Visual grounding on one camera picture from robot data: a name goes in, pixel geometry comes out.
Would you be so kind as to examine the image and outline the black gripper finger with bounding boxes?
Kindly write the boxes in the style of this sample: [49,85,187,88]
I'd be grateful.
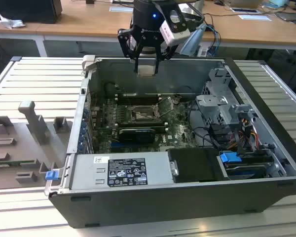
[117,28,145,73]
[154,39,178,75]

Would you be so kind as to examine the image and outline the small CPU plate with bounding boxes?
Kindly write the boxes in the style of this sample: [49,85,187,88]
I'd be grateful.
[137,64,156,78]

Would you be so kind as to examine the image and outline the metal socket cover frame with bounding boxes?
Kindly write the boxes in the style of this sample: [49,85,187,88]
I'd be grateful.
[157,97,175,117]

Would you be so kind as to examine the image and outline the black RAM slot bank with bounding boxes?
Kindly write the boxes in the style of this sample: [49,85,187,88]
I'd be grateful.
[115,92,162,105]
[115,120,169,130]

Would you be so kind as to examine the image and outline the CPU socket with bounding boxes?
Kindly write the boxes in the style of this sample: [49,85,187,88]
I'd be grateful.
[128,105,161,123]

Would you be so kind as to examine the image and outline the pale blue teach pendant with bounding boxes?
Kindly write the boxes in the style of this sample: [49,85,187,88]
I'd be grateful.
[179,23,208,57]

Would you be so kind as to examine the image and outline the grey case corner latch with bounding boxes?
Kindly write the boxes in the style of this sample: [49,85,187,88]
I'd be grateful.
[81,54,101,73]

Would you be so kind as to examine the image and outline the wooden desk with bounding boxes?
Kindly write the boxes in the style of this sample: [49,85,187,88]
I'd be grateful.
[0,0,296,58]

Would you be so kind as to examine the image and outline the metal drive cage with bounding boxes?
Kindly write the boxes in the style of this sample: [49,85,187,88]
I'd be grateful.
[195,67,259,126]

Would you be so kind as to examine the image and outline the green motherboard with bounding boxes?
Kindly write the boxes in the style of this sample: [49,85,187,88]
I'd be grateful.
[90,95,213,154]

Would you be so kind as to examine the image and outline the black graphics card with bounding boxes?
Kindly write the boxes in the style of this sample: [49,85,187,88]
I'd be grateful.
[118,127,154,145]

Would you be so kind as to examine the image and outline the white paper sheet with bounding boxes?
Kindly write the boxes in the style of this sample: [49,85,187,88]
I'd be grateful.
[237,14,272,22]

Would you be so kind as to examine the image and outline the black box on desk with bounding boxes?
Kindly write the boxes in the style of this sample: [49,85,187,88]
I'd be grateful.
[0,0,63,25]

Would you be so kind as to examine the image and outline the black plastic shroud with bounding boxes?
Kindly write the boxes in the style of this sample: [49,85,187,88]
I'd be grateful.
[167,147,226,184]

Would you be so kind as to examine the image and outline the crumpled white paper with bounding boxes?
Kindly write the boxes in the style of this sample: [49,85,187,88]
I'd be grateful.
[0,13,26,30]

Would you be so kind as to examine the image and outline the blue disk carrier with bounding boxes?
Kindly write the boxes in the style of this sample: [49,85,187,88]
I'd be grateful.
[219,152,243,164]

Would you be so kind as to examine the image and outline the grey power supply unit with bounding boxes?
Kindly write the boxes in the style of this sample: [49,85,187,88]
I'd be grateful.
[69,151,175,191]

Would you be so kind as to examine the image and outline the grey parts rack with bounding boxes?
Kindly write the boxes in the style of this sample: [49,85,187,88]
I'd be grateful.
[0,100,74,191]

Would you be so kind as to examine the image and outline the blue case latch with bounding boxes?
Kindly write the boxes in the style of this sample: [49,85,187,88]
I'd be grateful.
[45,170,59,181]

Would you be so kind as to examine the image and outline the open black PC case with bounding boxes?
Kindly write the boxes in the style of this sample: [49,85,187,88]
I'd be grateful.
[48,54,296,229]

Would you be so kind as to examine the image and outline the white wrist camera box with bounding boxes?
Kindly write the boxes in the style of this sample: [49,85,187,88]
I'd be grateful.
[161,9,191,47]

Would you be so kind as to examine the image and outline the blue cables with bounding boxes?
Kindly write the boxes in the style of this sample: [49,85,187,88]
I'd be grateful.
[204,22,222,54]

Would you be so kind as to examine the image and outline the black data wire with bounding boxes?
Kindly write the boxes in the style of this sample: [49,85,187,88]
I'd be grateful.
[188,101,237,154]

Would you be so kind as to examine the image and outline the yellow orange power wires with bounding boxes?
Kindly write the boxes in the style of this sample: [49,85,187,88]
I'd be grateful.
[238,118,259,150]

